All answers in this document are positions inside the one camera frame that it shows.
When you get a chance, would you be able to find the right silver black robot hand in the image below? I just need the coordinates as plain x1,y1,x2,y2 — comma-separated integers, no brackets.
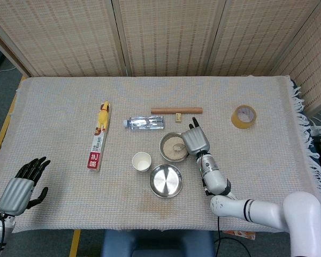
181,117,211,156

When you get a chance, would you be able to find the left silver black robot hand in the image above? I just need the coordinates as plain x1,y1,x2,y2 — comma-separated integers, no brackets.
0,156,51,216

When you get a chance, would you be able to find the stainless steel bowl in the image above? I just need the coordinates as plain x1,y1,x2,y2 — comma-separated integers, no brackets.
149,164,184,199
159,131,190,163

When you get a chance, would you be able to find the white paper cup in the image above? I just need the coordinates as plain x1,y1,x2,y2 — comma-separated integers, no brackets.
132,152,152,172

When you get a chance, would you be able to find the beige woven tablecloth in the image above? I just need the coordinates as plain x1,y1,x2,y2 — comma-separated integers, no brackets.
0,75,321,233

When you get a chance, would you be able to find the wooden rolling pin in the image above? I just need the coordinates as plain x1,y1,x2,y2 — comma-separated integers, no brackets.
150,107,203,115

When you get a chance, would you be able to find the yellow packing tape roll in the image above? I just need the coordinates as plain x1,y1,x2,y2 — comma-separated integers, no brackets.
231,104,257,130

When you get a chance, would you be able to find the clear plastic water bottle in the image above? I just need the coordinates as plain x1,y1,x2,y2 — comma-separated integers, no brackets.
123,115,166,131

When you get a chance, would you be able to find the long cling wrap box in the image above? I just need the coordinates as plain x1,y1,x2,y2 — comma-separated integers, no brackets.
86,104,113,172

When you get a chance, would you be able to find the yellow rubber chicken toy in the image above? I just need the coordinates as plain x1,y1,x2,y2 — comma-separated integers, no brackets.
96,100,110,131

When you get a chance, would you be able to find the orange printed packet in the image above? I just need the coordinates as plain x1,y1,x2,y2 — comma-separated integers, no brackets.
221,229,257,240

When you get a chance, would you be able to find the woven folding screen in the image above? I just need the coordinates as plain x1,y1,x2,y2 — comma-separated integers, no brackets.
0,0,321,113

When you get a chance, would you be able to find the blue padded seat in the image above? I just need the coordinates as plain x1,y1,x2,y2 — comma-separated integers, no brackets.
101,229,215,257

